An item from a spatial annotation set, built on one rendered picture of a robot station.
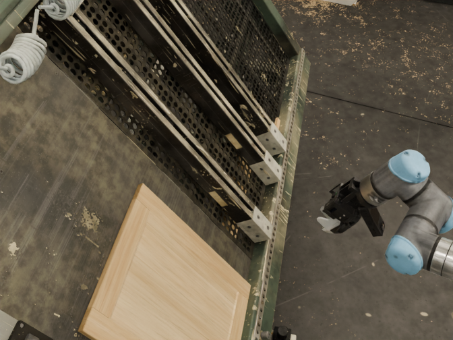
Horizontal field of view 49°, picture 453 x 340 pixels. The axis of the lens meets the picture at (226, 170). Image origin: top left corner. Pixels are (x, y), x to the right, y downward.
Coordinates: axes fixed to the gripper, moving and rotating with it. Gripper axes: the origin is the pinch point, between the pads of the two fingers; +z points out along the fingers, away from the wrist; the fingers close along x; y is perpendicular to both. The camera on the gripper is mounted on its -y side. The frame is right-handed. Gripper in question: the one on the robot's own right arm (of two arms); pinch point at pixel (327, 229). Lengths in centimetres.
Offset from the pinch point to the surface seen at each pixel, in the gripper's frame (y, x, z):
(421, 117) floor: -90, -218, 101
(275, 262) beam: -8, -13, 49
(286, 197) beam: -3, -44, 52
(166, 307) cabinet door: 23.9, 30.8, 28.6
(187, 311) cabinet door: 17.1, 26.8, 32.8
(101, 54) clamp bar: 75, -7, 3
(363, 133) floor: -59, -185, 117
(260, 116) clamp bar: 24, -59, 38
